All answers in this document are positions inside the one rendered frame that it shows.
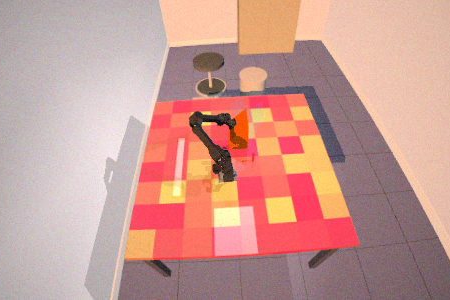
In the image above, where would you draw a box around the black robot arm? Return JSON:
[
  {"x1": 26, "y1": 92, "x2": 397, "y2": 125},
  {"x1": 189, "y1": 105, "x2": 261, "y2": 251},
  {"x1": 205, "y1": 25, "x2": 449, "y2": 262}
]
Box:
[{"x1": 188, "y1": 111, "x2": 236, "y2": 176}]

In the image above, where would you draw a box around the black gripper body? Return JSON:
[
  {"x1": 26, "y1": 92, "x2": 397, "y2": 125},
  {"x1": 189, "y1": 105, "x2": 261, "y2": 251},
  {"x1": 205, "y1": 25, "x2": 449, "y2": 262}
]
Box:
[{"x1": 223, "y1": 174, "x2": 234, "y2": 183}]

